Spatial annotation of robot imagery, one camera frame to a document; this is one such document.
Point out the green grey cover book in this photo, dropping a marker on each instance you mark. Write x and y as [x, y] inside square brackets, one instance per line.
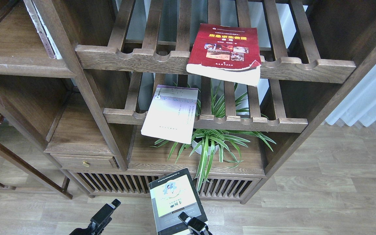
[180, 196]

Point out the white purple cover book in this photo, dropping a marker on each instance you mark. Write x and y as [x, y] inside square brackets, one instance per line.
[171, 114]

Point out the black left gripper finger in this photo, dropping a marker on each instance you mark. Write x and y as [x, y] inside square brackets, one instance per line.
[195, 225]

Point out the upright white book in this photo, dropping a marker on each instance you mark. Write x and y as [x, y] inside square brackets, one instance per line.
[42, 30]

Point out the white curtain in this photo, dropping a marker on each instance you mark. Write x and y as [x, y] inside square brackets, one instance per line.
[359, 105]

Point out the red cover book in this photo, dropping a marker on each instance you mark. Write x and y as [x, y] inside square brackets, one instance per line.
[226, 53]

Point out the dark wooden bookshelf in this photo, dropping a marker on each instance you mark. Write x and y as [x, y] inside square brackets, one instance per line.
[84, 107]

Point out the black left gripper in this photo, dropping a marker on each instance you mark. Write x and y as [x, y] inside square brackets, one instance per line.
[99, 221]

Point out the green spider plant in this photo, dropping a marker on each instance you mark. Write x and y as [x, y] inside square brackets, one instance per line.
[210, 141]

